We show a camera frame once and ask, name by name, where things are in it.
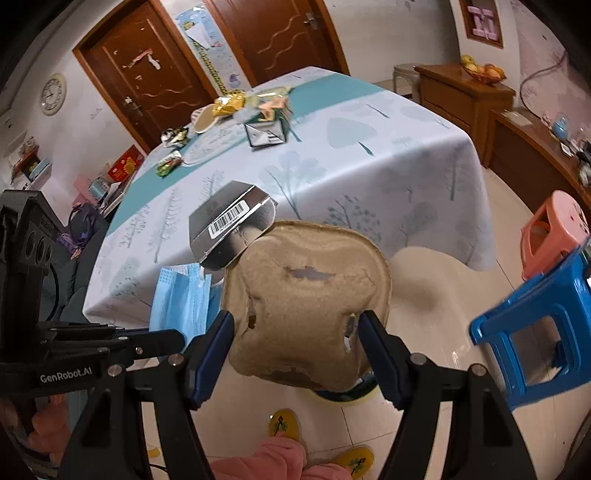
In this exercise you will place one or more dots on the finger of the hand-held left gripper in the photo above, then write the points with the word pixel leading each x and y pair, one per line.
pixel 78 332
pixel 157 344

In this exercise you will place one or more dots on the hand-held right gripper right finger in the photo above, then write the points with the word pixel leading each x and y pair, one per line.
pixel 383 364

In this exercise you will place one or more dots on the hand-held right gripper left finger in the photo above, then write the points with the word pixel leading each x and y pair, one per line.
pixel 210 364

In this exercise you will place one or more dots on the blue face mask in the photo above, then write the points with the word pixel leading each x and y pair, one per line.
pixel 175 300

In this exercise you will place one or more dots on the yellow rimmed trash bin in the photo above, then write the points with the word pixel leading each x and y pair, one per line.
pixel 341 397

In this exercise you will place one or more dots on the brown paper pulp tray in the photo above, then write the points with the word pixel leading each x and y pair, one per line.
pixel 300 323

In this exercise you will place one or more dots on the dark green sofa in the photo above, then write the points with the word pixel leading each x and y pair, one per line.
pixel 78 277

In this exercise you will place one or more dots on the purple bag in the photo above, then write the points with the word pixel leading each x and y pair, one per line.
pixel 81 226

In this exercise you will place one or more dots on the yellow slipper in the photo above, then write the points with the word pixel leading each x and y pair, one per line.
pixel 353 461
pixel 284 424

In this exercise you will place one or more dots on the white low cabinet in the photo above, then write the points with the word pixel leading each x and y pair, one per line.
pixel 115 196

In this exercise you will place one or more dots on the person's left leg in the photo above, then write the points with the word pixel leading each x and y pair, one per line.
pixel 263 461

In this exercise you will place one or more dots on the large red gift box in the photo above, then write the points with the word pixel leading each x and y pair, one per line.
pixel 124 164

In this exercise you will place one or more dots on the blue plastic stool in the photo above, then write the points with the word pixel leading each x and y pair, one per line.
pixel 521 314

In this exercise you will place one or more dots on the grey barcode box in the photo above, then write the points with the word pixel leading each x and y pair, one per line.
pixel 231 207

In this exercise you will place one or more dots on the green and red candy wrapper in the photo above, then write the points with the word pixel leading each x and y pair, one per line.
pixel 170 164

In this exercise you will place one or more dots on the black and silver wrapper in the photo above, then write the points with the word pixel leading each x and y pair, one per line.
pixel 174 137

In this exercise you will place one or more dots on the tree printed tablecloth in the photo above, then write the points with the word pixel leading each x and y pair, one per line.
pixel 369 161

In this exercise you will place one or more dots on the brown door with stickers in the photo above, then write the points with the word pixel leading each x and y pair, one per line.
pixel 147 69

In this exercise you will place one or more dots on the pink plastic stool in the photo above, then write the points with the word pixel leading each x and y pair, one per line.
pixel 554 230

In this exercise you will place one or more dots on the green carton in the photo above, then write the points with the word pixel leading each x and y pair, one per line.
pixel 268 134

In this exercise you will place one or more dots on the yellow snack bag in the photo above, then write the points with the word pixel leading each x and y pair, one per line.
pixel 229 104

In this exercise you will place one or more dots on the giraffe height chart poster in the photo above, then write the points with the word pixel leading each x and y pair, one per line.
pixel 212 50

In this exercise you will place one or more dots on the orange paper packet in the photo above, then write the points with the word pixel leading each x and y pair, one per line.
pixel 272 107

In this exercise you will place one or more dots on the wooden cabinet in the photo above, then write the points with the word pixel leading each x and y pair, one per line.
pixel 461 110

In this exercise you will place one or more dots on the grey plastic stool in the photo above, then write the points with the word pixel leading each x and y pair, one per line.
pixel 406 81

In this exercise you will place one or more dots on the fruit bowl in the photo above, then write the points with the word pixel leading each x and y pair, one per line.
pixel 482 71

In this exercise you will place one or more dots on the plain brown wooden door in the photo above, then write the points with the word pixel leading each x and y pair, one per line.
pixel 281 41

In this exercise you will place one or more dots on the wall shelf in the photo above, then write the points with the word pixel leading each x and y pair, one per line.
pixel 30 164

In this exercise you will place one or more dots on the round wall clock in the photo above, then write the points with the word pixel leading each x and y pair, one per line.
pixel 53 94

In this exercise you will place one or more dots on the wall niche with pink figures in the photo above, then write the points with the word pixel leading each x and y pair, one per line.
pixel 482 21

